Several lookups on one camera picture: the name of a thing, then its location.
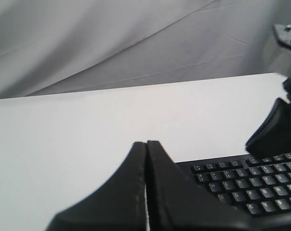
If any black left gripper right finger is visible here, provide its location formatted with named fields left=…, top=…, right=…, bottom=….
left=145, top=141, right=261, bottom=231

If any grey backdrop cloth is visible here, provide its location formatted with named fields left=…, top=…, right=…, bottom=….
left=0, top=0, right=291, bottom=99

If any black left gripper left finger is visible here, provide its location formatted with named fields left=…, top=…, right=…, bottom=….
left=47, top=142, right=147, bottom=231

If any black acer keyboard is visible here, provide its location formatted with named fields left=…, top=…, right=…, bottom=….
left=177, top=153, right=291, bottom=231

